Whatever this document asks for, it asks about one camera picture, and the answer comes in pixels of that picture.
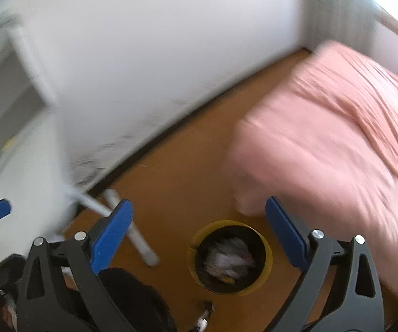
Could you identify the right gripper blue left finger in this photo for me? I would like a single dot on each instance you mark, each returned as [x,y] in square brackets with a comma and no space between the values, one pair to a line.
[107,235]

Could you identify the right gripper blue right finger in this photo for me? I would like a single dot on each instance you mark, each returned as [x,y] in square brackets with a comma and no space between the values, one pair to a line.
[291,232]

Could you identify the black yellow trash bin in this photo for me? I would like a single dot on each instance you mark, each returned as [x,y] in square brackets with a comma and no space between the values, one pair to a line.
[227,257]

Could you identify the white desk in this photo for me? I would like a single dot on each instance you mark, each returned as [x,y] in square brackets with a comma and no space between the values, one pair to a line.
[35,181]

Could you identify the pink bed blanket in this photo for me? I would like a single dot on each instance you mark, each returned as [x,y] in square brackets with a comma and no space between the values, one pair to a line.
[325,143]

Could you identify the chrome chair base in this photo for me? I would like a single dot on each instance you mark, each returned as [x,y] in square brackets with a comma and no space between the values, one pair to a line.
[202,321]

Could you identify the grey desk hutch shelf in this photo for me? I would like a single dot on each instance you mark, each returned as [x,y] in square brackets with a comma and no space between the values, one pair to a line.
[24,87]

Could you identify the grey curtain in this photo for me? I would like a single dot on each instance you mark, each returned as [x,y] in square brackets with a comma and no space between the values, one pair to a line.
[351,22]

